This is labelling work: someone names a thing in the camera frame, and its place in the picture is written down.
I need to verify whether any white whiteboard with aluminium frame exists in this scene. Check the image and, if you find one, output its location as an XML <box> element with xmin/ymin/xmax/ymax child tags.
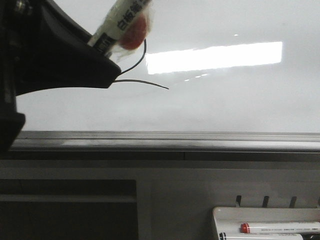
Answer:
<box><xmin>7</xmin><ymin>0</ymin><xmax>320</xmax><ymax>162</ymax></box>

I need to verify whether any black whiteboard marker with magnet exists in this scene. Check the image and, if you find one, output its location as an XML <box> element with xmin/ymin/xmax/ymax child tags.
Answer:
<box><xmin>87</xmin><ymin>0</ymin><xmax>152</xmax><ymax>63</ymax></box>

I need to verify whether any white marker tray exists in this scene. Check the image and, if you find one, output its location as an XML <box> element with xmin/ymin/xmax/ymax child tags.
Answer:
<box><xmin>211</xmin><ymin>194</ymin><xmax>320</xmax><ymax>240</ymax></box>

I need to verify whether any red capped whiteboard marker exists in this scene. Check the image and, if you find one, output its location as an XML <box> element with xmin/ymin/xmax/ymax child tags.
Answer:
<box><xmin>240</xmin><ymin>221</ymin><xmax>320</xmax><ymax>234</ymax></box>

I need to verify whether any black capped whiteboard marker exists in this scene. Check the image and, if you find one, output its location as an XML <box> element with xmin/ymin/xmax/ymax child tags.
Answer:
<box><xmin>219</xmin><ymin>232</ymin><xmax>303</xmax><ymax>240</ymax></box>

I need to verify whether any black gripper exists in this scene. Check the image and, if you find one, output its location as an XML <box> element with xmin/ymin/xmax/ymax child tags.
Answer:
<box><xmin>0</xmin><ymin>0</ymin><xmax>121</xmax><ymax>153</ymax></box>

